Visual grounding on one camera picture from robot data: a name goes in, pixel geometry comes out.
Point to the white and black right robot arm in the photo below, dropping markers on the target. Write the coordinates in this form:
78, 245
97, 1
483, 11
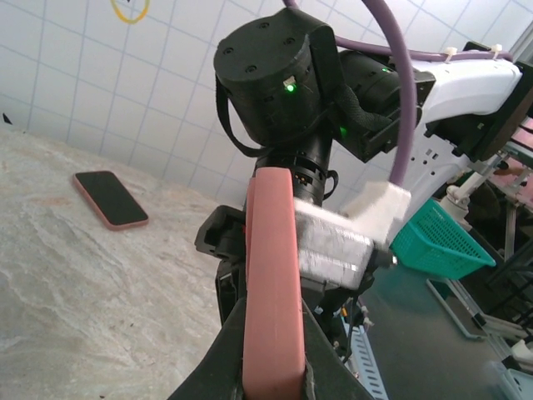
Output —
466, 91

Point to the black smartphone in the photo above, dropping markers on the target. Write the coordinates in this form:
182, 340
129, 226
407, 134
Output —
110, 198

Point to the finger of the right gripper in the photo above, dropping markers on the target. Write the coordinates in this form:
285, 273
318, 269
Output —
312, 293
230, 283

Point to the metal rack frame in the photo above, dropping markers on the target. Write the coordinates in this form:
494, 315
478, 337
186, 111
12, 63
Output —
512, 233

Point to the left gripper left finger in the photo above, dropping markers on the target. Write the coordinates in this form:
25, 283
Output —
225, 354

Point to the teal plastic basket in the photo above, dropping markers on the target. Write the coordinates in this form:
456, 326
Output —
441, 246

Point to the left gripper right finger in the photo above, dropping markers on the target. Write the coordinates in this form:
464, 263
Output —
325, 366

